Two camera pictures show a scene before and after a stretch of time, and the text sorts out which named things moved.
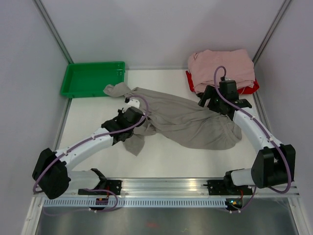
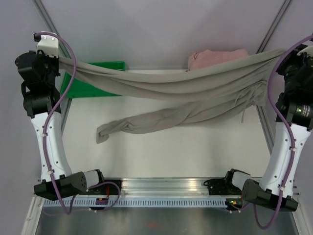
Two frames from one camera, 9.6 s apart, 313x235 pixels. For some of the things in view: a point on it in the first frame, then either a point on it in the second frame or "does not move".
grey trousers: x=173 y=122 → x=194 y=94
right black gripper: x=211 y=91 → x=292 y=58
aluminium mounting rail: x=178 y=187 does not move
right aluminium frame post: x=284 y=7 does not move
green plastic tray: x=87 y=80 does not move
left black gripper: x=121 y=113 → x=41 y=56
